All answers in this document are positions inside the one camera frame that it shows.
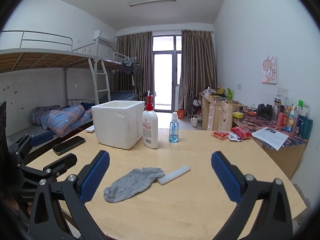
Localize grey sock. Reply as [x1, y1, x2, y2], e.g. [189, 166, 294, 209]
[103, 167, 165, 203]

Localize white foam strip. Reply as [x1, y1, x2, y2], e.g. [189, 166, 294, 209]
[157, 166, 191, 185]

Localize person's left hand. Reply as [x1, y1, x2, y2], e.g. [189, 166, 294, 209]
[3, 196, 33, 214]

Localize black smartphone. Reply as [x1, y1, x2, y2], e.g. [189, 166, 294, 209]
[52, 136, 86, 155]

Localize white remote control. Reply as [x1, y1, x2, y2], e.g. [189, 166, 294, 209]
[85, 125, 95, 133]

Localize white styrofoam box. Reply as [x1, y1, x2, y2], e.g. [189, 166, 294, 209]
[91, 100, 145, 150]

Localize printed paper sheet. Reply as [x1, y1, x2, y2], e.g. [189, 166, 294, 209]
[252, 127, 289, 151]

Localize red wrapped snack pack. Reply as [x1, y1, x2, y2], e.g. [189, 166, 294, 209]
[231, 126, 252, 140]

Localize metal bunk bed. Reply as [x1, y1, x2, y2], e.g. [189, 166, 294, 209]
[1, 30, 137, 140]

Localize red snack packet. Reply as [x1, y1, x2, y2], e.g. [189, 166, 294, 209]
[212, 131, 229, 140]

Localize white lotion pump bottle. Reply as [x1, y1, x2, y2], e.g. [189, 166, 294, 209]
[142, 92, 158, 149]

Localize toiletry bottles cluster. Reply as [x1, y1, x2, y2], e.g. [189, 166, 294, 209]
[271, 96, 313, 140]

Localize black headphones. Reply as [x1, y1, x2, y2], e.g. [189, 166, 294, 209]
[257, 103, 273, 120]

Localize wooden smiley chair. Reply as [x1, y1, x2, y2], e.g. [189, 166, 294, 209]
[218, 102, 233, 132]

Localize blue spray bottle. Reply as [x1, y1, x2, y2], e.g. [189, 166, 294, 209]
[169, 112, 179, 143]

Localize white thermos jug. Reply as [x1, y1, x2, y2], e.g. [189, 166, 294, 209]
[191, 115, 198, 128]

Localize wooden desk with drawers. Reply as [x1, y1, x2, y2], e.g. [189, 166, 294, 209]
[199, 92, 248, 131]

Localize white air conditioner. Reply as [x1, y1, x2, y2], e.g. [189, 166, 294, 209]
[93, 30, 114, 44]

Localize left brown curtain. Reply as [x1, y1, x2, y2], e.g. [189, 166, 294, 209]
[115, 31, 154, 100]

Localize brown curtain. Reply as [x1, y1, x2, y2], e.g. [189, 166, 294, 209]
[115, 31, 154, 100]
[178, 30, 217, 110]

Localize right brown curtain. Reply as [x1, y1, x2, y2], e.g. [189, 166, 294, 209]
[178, 30, 217, 110]

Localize glass balcony door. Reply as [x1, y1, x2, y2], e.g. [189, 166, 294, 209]
[152, 35, 182, 112]

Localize ceiling tube light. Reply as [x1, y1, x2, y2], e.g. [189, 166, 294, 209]
[129, 0, 176, 7]

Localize anime wall poster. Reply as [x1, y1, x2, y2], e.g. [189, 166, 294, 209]
[261, 56, 277, 84]

